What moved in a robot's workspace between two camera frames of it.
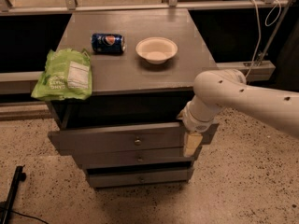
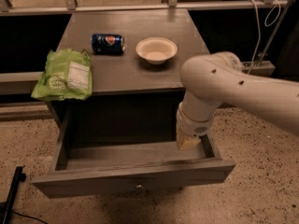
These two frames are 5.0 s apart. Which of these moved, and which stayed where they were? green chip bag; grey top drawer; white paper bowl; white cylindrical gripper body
Moved: grey top drawer
Stayed: white cylindrical gripper body; green chip bag; white paper bowl
